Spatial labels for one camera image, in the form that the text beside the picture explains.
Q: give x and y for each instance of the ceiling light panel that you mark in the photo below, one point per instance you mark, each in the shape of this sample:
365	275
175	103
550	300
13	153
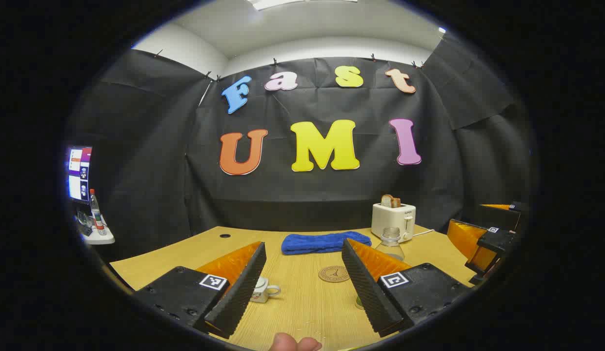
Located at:
302	3

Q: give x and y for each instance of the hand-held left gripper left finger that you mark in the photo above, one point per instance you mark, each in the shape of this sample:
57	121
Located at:
244	292

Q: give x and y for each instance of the white floral teacup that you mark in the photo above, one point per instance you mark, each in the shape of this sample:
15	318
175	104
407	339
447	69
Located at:
263	294

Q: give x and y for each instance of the toast bread slice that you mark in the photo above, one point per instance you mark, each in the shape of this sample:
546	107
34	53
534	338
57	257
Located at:
396	202
386	201

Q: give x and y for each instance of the round wooden coaster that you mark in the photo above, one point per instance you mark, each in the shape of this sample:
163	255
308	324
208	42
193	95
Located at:
333	274

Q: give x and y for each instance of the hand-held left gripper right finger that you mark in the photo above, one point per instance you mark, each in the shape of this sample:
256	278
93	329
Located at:
363	287

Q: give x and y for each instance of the red label plastic bottle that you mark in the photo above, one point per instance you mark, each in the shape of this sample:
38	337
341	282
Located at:
96	214

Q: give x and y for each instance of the white toaster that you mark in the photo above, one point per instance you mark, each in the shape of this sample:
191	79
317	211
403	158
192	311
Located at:
393	219

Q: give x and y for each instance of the green label water bottle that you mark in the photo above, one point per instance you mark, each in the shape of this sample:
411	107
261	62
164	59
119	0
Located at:
391	240

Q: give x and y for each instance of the computer monitor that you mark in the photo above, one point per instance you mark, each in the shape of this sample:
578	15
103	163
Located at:
79	173

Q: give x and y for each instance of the white teacup lid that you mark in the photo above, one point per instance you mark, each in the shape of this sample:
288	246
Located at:
261	282

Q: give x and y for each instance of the blue folded towel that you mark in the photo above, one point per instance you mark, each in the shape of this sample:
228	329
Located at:
322	242

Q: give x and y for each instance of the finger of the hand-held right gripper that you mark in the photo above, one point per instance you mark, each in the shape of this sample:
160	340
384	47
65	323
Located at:
495	243
507	217

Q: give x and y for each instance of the black backdrop cloth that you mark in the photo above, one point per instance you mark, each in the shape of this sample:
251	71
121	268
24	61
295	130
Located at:
332	195

